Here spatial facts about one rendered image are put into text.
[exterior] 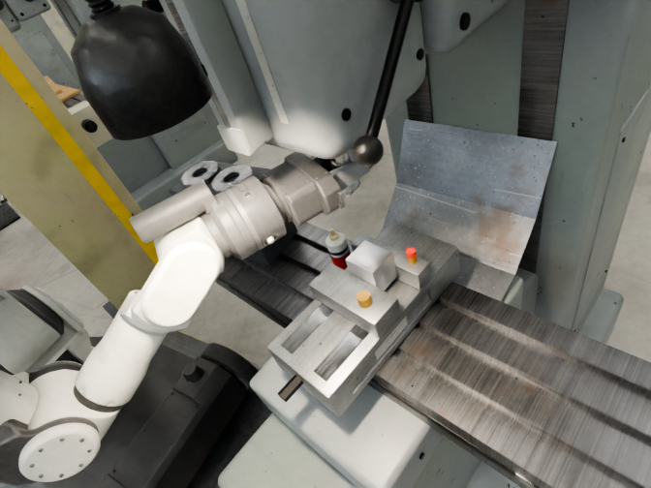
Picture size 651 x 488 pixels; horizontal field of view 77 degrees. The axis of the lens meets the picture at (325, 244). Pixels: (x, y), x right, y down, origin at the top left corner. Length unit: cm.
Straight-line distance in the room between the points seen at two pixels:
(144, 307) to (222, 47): 28
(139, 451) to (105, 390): 70
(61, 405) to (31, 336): 44
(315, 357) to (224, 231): 27
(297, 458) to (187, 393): 44
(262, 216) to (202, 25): 21
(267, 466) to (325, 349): 34
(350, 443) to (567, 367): 36
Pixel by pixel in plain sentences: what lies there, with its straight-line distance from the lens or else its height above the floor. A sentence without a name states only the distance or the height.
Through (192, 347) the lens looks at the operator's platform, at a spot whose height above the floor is 40.
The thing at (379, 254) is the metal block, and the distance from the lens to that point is 67.
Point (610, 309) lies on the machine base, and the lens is 172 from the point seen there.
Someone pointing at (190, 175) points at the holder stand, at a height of 112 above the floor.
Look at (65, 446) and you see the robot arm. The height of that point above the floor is 115.
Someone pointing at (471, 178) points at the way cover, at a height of 99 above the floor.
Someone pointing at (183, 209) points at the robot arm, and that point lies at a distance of 50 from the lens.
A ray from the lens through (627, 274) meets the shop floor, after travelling 211.
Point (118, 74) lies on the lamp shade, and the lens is 27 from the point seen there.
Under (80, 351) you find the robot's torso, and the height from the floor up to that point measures 89.
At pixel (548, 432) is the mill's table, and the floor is 92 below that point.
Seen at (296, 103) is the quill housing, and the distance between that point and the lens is 40.
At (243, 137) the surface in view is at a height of 136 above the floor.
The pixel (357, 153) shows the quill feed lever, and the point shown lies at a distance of 39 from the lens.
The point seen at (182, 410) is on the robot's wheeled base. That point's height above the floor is 59.
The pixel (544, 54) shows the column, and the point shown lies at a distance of 79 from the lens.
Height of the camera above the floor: 154
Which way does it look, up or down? 42 degrees down
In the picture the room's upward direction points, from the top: 20 degrees counter-clockwise
